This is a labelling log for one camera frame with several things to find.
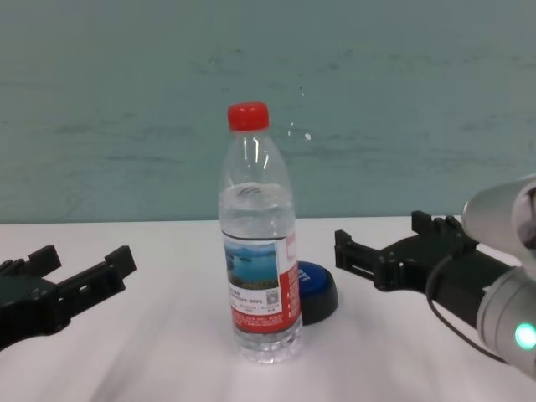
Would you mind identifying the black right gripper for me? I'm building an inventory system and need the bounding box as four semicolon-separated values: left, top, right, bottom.
333;210;514;332

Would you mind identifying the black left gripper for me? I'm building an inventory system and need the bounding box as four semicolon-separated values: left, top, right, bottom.
0;245;137;350

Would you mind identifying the blue push button black base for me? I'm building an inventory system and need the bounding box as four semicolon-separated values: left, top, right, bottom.
296;260;341;326

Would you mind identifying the clear water bottle red cap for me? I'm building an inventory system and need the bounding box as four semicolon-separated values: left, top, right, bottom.
218;100;304;365

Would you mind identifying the thin black right gripper cable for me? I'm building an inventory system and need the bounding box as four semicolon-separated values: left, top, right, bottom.
425;253;508;363

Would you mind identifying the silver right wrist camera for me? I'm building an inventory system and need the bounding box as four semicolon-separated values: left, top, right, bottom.
462;173;536;271

